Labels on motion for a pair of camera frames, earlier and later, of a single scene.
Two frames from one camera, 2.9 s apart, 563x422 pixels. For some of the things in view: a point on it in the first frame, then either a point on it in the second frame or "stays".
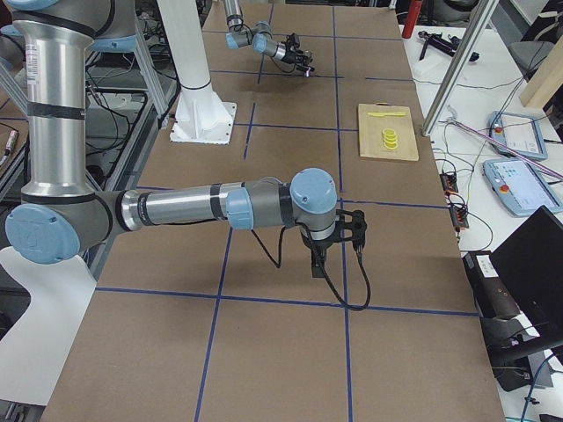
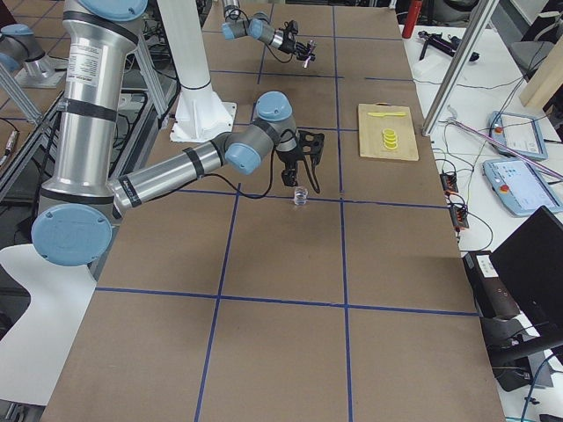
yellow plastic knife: (386, 113) stays
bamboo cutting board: (386, 131) stays
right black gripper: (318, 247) → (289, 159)
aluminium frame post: (462, 54) stays
